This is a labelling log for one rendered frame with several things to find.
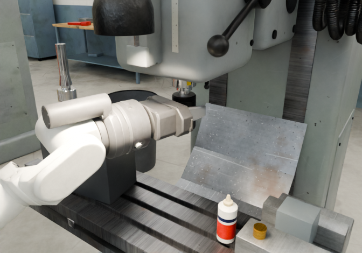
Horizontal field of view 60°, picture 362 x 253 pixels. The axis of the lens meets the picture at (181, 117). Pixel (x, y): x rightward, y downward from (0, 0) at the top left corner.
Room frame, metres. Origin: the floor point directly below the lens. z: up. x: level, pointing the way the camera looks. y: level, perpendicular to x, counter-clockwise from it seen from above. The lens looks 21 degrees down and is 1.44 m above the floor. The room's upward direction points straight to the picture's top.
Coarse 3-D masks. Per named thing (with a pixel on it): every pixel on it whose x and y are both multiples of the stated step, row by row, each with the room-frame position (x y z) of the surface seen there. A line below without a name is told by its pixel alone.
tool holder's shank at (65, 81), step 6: (60, 48) 0.77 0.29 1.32; (60, 54) 0.77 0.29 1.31; (66, 54) 0.78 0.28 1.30; (60, 60) 0.76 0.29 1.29; (66, 60) 0.77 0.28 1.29; (60, 66) 0.76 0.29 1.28; (66, 66) 0.77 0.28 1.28; (60, 72) 0.77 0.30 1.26; (66, 72) 0.77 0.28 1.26; (60, 78) 0.77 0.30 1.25; (66, 78) 0.77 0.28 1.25; (60, 84) 0.76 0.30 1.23; (66, 84) 0.76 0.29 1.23
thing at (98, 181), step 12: (120, 156) 0.70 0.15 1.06; (132, 156) 0.75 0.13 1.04; (108, 168) 0.66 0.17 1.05; (120, 168) 0.70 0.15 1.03; (132, 168) 0.74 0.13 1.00; (96, 180) 0.67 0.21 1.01; (108, 180) 0.65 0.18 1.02; (120, 180) 0.69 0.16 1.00; (132, 180) 0.74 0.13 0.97; (84, 192) 0.69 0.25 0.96; (96, 192) 0.67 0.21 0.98; (108, 192) 0.65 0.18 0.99; (120, 192) 0.69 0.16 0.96
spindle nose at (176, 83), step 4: (172, 80) 0.58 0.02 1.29; (176, 80) 0.57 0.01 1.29; (180, 80) 0.56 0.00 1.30; (172, 84) 0.58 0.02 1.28; (176, 84) 0.57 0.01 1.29; (180, 84) 0.56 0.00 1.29; (184, 84) 0.56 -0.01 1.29; (192, 84) 0.57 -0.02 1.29; (196, 84) 0.58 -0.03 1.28; (184, 88) 0.56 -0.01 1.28
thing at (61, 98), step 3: (75, 93) 0.77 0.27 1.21; (60, 96) 0.76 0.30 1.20; (63, 96) 0.75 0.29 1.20; (66, 96) 0.75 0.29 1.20; (69, 96) 0.76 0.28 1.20; (72, 96) 0.76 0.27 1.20; (75, 96) 0.77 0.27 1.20; (60, 99) 0.76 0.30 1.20; (63, 99) 0.75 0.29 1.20; (66, 99) 0.75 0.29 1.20; (69, 99) 0.76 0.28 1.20; (72, 99) 0.76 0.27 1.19
